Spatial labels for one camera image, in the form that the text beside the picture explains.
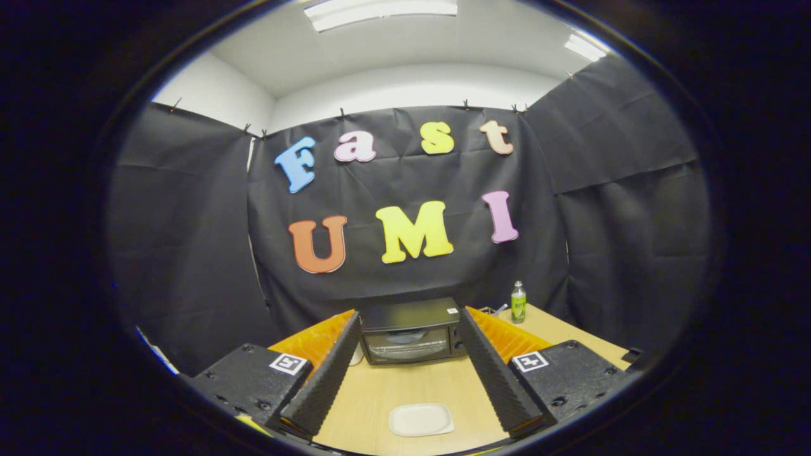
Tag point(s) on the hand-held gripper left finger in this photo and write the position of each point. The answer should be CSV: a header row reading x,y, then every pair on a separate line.
x,y
323,380

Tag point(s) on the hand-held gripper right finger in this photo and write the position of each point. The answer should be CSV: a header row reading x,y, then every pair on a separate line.
x,y
491,380

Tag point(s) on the black toaster oven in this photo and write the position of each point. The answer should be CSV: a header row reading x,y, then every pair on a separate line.
x,y
408,345

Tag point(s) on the white pop-up toaster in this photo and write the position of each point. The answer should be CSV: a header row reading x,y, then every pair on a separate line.
x,y
356,354

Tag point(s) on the green drink bottle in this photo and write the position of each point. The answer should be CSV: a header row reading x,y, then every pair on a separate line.
x,y
519,307

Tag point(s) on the white rectangular plate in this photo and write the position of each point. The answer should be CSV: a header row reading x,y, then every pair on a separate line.
x,y
421,420

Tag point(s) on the small ceiling light panel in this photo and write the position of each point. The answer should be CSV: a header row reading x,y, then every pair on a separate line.
x,y
586,47

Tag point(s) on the long ceiling light panel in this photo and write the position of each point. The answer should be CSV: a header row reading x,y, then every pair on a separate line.
x,y
380,11

